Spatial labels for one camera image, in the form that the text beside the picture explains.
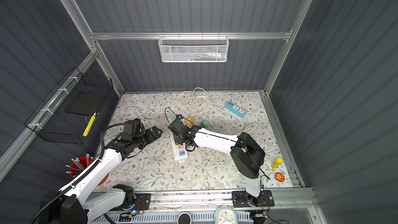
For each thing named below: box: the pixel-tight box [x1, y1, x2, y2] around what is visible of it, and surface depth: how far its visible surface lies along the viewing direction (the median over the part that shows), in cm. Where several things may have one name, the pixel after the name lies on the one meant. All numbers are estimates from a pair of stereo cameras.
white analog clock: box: [214, 206, 239, 224], surface depth 69 cm
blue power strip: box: [224, 101, 248, 119], surface depth 110 cm
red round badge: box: [274, 172, 286, 183], surface depth 82 cm
